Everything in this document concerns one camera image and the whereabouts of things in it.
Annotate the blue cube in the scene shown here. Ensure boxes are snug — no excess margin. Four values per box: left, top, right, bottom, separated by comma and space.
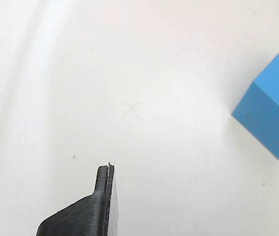
231, 41, 279, 160

